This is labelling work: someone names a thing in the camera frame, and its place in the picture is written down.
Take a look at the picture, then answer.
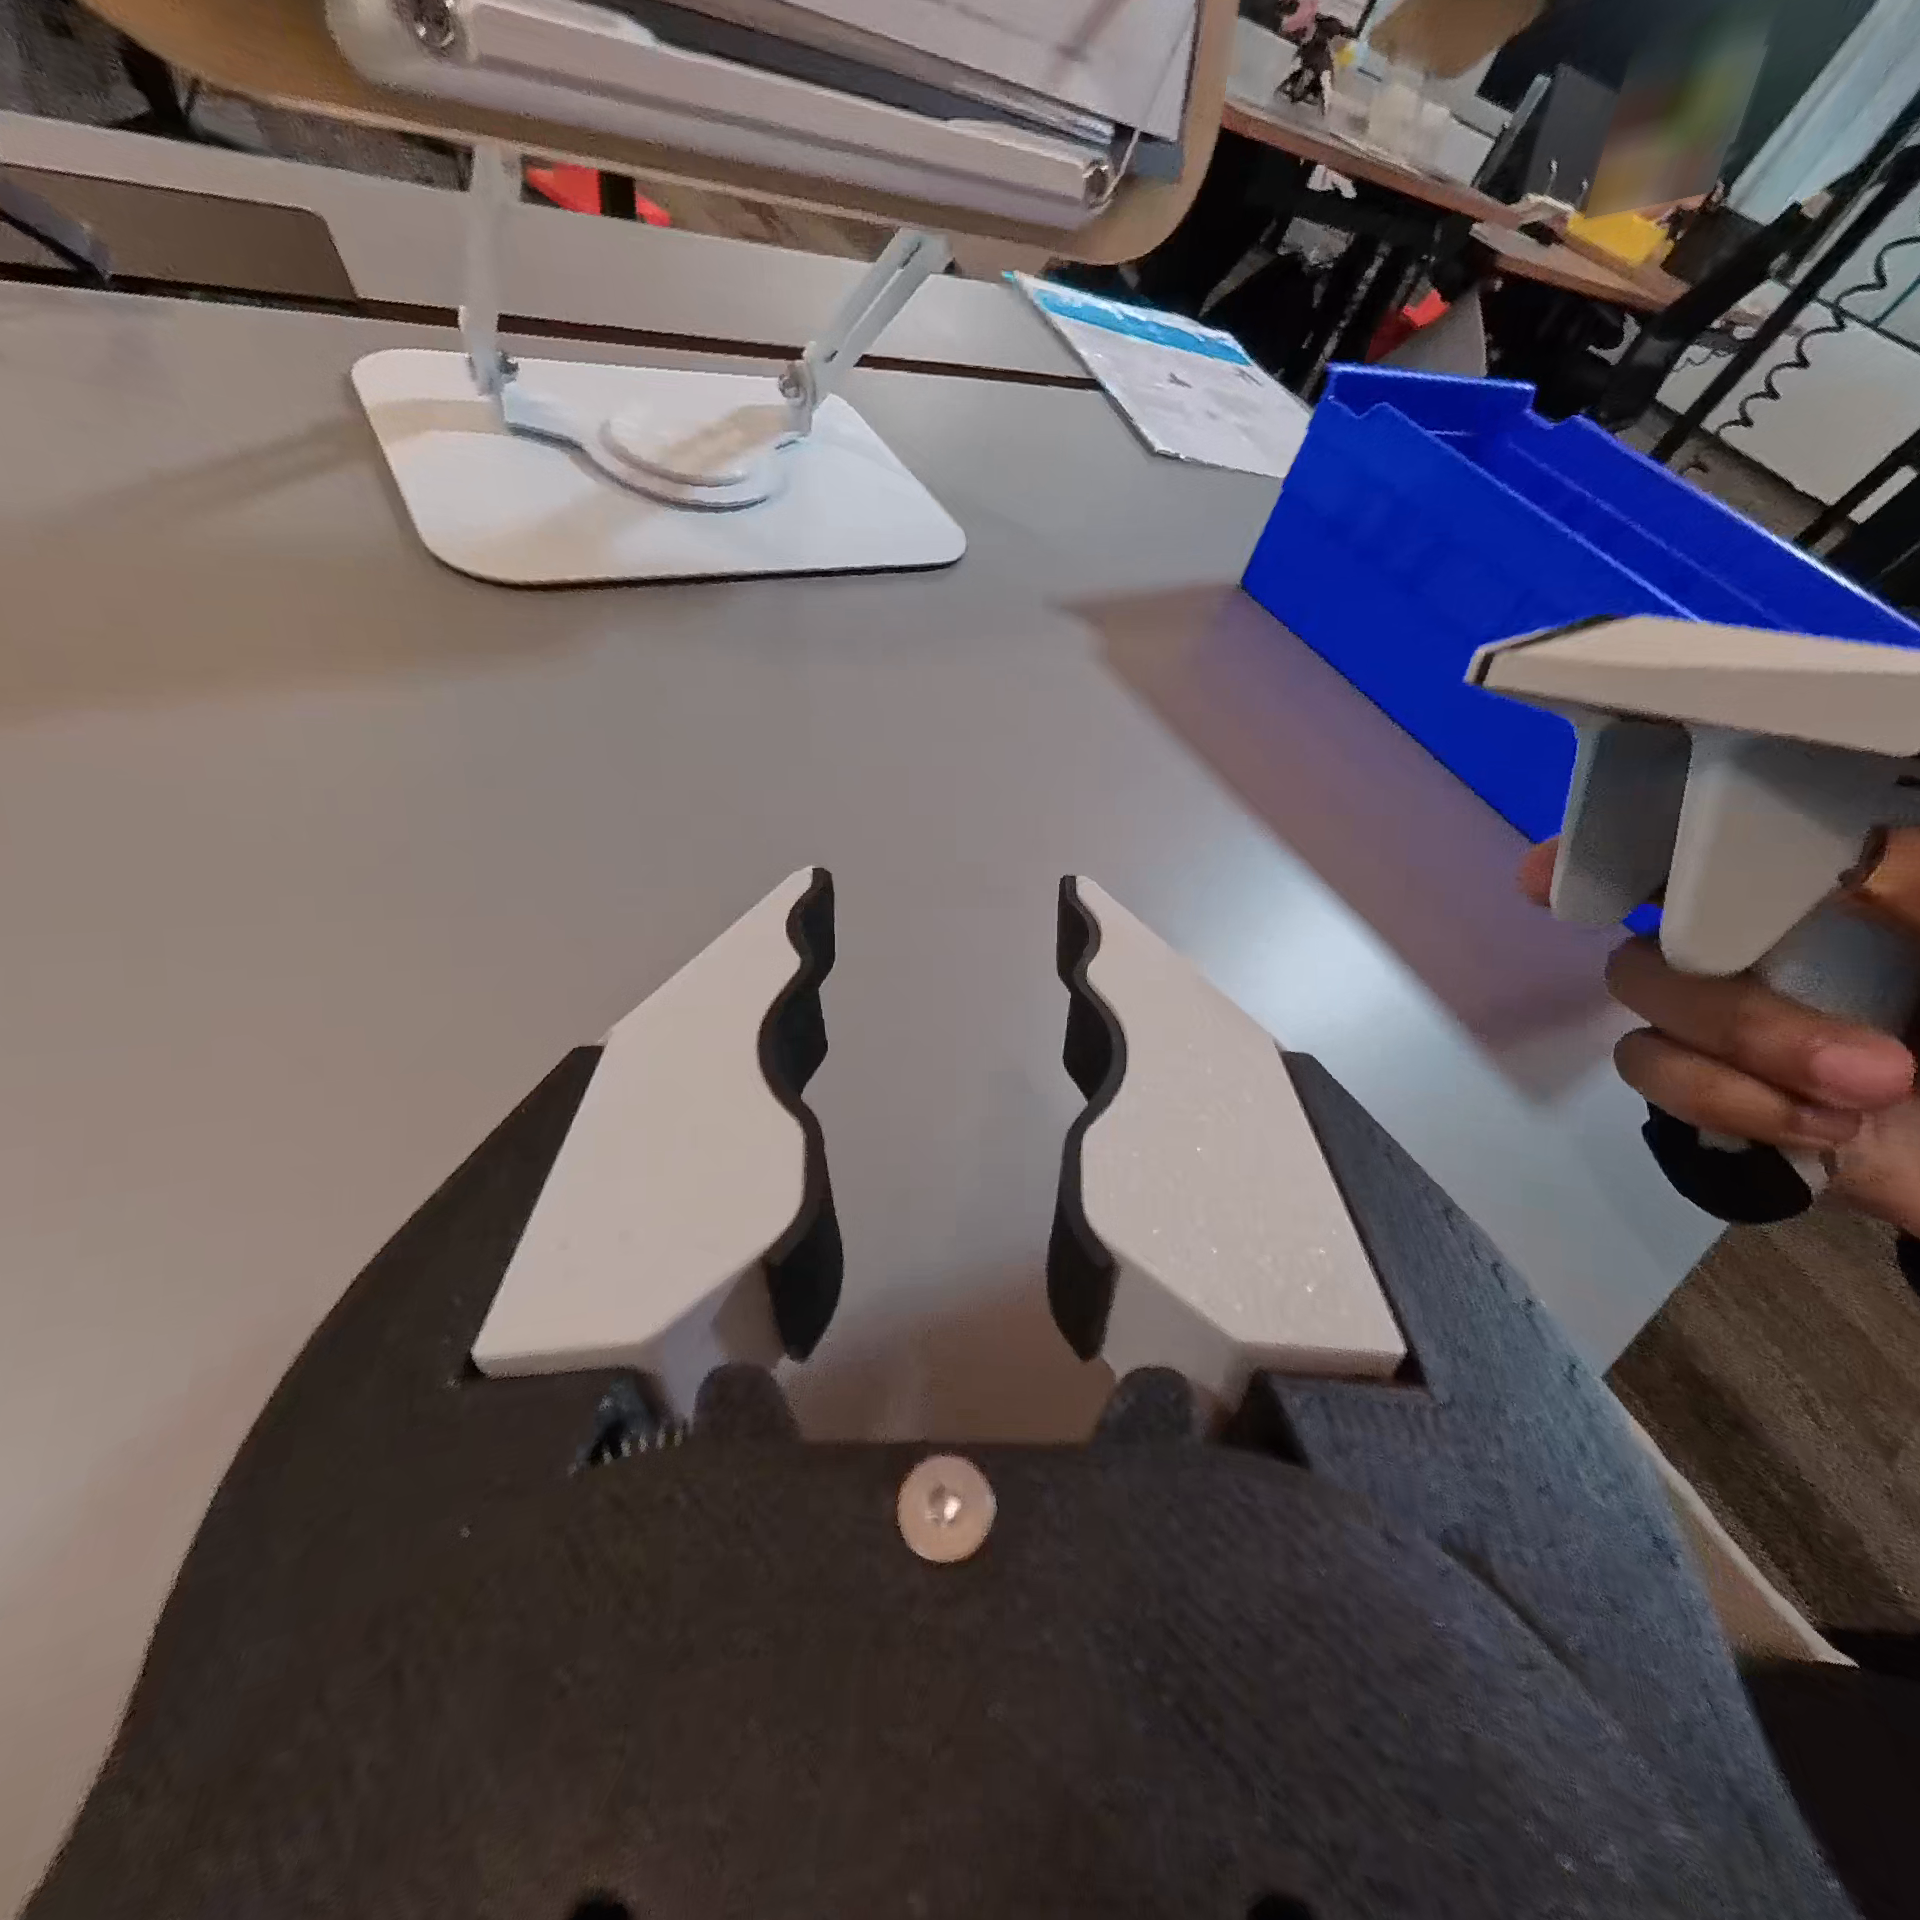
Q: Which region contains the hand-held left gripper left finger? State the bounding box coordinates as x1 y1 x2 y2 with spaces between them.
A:
469 866 844 1421

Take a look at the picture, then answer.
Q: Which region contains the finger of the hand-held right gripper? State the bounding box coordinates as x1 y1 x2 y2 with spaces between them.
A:
1467 610 1920 761

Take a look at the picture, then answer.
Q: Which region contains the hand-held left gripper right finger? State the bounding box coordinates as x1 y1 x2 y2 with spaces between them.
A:
1049 874 1409 1431

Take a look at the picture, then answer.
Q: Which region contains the blue storage bin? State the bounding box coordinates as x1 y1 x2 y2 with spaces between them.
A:
1240 363 1920 931

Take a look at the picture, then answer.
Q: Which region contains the grey desk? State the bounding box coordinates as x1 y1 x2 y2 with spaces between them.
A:
0 110 1728 1920

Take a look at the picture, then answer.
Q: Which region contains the black desk mat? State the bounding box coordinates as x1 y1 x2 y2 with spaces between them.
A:
0 165 358 300

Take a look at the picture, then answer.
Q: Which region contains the person's right hand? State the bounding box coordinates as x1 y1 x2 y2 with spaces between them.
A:
1517 829 1920 1243

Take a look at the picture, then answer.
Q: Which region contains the long wooden table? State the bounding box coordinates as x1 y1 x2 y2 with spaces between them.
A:
1221 98 1696 318

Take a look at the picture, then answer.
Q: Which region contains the laminated instruction sheet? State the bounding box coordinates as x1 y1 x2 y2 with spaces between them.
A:
1008 271 1319 479

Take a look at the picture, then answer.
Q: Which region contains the white document stand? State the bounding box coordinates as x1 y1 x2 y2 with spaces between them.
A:
322 0 1120 589

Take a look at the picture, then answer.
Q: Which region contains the wooden stand board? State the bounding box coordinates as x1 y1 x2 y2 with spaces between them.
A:
81 0 1237 271

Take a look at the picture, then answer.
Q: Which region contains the instruction sheet on stand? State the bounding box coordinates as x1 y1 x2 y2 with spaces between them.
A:
599 0 1201 145

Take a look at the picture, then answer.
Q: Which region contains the red floor object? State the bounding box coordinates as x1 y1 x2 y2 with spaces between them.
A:
524 165 668 228

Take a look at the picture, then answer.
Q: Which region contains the black cable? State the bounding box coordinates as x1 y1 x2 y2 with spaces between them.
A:
0 208 115 289

